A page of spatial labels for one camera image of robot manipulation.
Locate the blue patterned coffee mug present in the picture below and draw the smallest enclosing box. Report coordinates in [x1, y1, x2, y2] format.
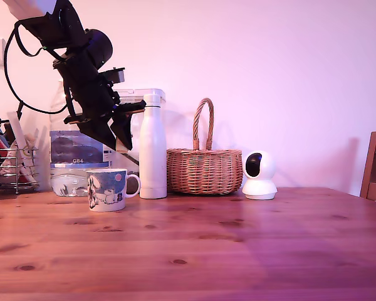
[86, 168, 142, 213]

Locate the white metal bottle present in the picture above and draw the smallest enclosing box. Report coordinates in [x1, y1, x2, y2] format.
[139, 93, 168, 199]

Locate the large clear water bottle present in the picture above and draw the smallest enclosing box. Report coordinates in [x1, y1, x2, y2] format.
[49, 78, 113, 198]

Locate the clear jar with white lid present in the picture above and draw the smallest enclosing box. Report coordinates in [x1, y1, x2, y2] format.
[112, 88, 167, 176]

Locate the white flat card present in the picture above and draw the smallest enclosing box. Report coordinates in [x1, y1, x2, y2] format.
[7, 111, 41, 183]

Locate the wooden chair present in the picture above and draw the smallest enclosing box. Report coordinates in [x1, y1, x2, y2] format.
[360, 131, 376, 204]

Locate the grey camera box on bracket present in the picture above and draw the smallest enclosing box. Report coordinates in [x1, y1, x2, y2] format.
[98, 66, 127, 85]

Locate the short black cable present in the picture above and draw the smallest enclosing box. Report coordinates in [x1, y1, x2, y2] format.
[17, 21, 50, 58]

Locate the long black cable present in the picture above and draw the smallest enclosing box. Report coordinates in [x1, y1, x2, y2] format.
[3, 23, 70, 114]

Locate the wicker basket with handle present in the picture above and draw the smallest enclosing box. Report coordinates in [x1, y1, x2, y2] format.
[166, 98, 244, 196]

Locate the metal wire rack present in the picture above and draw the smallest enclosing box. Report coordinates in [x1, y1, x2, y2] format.
[0, 146, 41, 195]

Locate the small white round camera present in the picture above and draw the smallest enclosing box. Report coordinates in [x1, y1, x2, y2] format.
[241, 150, 278, 201]

